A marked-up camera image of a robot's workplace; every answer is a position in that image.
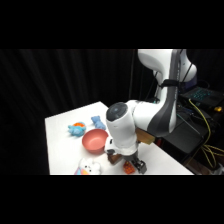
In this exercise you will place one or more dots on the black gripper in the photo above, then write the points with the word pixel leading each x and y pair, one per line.
pixel 132 157

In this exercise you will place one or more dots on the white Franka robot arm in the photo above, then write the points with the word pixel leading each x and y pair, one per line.
pixel 156 110

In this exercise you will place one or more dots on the pink bowl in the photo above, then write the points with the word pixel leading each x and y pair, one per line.
pixel 94 141

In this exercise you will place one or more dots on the white plush unicorn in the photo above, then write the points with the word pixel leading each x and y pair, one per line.
pixel 89 166

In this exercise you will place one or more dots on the black robot stand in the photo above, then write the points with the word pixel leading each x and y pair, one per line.
pixel 186 133

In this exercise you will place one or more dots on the blue plush with orange patch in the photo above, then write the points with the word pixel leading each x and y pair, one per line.
pixel 77 128

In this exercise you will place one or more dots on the white crumpled object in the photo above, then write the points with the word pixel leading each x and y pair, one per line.
pixel 219 170

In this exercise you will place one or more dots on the black laptop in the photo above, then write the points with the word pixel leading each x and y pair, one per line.
pixel 202 95

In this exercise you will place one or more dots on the small yellow object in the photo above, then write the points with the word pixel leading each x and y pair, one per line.
pixel 217 108

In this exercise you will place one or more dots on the black curtain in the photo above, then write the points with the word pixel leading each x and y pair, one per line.
pixel 36 86

